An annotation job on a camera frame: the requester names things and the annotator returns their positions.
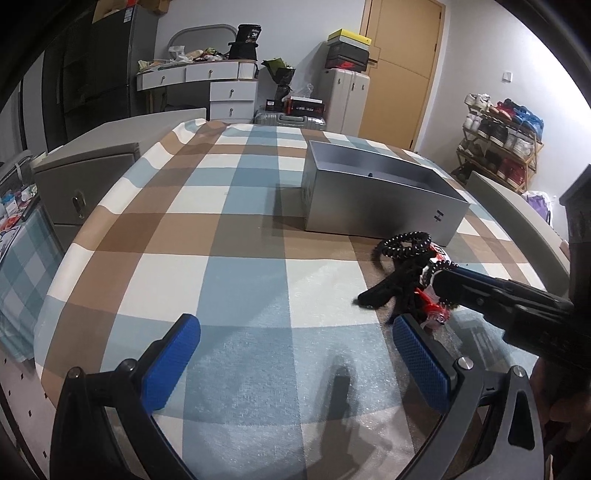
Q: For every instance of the grey arched mirror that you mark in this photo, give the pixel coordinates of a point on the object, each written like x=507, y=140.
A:
x=203, y=39

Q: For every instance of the dark flower bouquet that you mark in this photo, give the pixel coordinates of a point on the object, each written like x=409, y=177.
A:
x=279, y=76

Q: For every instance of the round printed badge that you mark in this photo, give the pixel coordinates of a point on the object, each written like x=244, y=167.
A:
x=437, y=253

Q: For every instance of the silver suitcase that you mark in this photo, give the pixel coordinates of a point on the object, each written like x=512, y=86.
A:
x=286, y=121

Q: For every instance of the cardboard box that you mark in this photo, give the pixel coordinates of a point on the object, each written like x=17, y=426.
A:
x=129, y=9

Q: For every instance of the grey bedside cabinet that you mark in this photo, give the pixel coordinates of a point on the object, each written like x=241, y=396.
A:
x=92, y=175

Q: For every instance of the wooden shoe rack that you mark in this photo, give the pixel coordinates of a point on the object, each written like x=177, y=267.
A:
x=503, y=143

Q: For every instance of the person's right hand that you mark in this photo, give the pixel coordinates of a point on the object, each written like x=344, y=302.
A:
x=551, y=408

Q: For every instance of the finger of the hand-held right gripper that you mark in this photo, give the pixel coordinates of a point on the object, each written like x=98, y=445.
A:
x=480, y=273
x=480, y=297

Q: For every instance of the black bags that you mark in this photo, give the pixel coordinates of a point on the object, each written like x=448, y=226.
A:
x=244, y=44

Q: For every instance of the grey bed board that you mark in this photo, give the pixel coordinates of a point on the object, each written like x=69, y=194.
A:
x=512, y=217

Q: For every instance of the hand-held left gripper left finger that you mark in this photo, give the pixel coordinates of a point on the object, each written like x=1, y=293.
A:
x=171, y=364

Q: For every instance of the silver rectangular box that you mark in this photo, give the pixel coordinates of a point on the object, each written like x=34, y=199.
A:
x=369, y=203

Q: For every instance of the red and black shoe box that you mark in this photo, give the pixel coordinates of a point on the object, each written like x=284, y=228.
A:
x=346, y=63

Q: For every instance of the checked blanket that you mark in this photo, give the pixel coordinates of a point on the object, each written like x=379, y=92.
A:
x=221, y=258

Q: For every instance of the purple plastic bag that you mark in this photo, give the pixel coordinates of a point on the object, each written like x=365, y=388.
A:
x=538, y=207

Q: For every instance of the checked cloth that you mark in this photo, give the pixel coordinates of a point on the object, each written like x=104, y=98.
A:
x=27, y=281

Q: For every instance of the black hair clip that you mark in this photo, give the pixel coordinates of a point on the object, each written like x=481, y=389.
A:
x=388, y=286

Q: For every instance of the black refrigerator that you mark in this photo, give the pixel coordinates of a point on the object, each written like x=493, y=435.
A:
x=101, y=78

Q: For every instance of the beige suitcase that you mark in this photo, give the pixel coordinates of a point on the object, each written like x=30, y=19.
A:
x=346, y=99

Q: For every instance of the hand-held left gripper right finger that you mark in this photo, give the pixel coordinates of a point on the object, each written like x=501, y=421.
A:
x=420, y=364

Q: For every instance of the white desk with drawers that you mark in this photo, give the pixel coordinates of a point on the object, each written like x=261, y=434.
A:
x=217, y=85

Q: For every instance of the wooden door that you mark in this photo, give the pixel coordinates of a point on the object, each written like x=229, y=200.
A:
x=401, y=69

